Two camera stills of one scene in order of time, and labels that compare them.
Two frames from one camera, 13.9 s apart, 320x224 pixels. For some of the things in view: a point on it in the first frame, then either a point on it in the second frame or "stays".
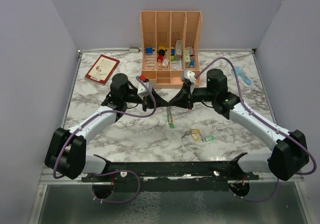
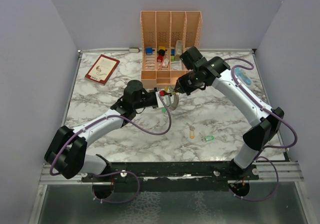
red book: [102, 70] stays
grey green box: [178, 50] stays
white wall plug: [134, 50] stays
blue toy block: [149, 51] stays
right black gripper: [184, 99] to [181, 86]
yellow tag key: [194, 132] to [191, 131]
